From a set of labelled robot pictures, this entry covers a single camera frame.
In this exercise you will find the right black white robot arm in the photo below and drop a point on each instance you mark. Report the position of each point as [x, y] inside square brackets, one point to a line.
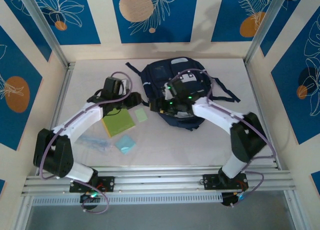
[247, 140]

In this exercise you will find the light green sticky note pad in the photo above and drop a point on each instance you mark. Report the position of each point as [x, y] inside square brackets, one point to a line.
[141, 115]

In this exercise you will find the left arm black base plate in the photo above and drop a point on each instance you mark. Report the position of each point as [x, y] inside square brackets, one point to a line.
[108, 183]

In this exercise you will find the clear plastic bag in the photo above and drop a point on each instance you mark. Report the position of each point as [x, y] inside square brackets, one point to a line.
[92, 142]

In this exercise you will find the aluminium mounting rail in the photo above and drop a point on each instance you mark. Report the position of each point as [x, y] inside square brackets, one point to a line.
[160, 180]

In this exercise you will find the navy blue backpack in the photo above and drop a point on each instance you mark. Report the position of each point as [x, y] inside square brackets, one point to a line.
[155, 75]

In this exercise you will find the aluminium frame post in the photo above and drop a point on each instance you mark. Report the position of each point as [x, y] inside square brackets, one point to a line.
[45, 27]
[265, 27]

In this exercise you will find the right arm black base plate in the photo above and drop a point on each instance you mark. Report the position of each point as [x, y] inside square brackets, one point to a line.
[211, 181]

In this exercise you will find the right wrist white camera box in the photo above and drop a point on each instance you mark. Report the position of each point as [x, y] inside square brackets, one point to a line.
[167, 93]

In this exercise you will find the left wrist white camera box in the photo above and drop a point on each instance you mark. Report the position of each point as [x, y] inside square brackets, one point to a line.
[125, 85]

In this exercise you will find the green notebook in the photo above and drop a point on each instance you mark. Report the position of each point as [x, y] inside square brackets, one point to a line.
[120, 125]

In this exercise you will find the light blue paper pad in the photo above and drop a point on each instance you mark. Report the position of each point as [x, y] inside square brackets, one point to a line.
[125, 144]

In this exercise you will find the aluminium side rail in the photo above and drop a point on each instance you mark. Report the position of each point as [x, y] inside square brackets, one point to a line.
[250, 77]
[60, 102]

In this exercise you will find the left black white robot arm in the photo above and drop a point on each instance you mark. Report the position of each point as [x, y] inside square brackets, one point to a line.
[55, 155]

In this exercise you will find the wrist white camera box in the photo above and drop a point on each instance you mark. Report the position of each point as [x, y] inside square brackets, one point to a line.
[125, 85]
[167, 93]

